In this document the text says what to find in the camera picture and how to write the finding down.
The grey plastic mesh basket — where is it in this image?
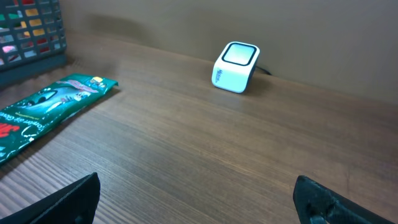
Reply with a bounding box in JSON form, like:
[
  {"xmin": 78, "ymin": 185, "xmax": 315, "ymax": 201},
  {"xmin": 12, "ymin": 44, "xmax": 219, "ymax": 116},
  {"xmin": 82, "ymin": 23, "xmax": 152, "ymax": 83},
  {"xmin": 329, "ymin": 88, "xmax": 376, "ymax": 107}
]
[{"xmin": 1, "ymin": 0, "xmax": 67, "ymax": 88}]

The green snack bag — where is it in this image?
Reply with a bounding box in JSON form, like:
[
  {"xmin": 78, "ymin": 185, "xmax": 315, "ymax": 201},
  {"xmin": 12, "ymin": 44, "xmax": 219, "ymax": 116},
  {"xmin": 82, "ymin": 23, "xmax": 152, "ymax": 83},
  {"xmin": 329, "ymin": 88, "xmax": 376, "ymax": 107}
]
[{"xmin": 1, "ymin": 73, "xmax": 118, "ymax": 164}]

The white barcode scanner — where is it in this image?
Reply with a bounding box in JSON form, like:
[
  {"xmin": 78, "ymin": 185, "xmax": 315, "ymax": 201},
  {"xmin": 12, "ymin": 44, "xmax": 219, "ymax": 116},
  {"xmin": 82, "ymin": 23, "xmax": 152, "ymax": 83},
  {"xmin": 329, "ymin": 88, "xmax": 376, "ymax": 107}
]
[{"xmin": 211, "ymin": 41, "xmax": 261, "ymax": 93}]

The black scanner cable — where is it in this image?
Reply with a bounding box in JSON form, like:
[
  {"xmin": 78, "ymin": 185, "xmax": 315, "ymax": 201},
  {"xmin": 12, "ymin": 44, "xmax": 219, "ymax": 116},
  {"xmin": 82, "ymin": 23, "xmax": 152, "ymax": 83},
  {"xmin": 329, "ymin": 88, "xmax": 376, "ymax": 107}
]
[{"xmin": 255, "ymin": 65, "xmax": 273, "ymax": 77}]

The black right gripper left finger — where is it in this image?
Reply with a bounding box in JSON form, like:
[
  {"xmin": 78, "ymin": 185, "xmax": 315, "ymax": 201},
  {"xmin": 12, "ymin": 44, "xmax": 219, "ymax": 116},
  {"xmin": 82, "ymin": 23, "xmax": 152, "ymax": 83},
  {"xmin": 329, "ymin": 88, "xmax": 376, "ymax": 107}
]
[{"xmin": 1, "ymin": 172, "xmax": 101, "ymax": 224}]

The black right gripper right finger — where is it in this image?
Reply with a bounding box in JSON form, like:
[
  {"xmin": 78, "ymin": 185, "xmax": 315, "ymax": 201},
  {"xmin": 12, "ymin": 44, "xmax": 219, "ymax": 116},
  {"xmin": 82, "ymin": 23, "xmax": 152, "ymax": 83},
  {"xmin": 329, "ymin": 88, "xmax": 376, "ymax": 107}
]
[{"xmin": 293, "ymin": 175, "xmax": 393, "ymax": 224}]

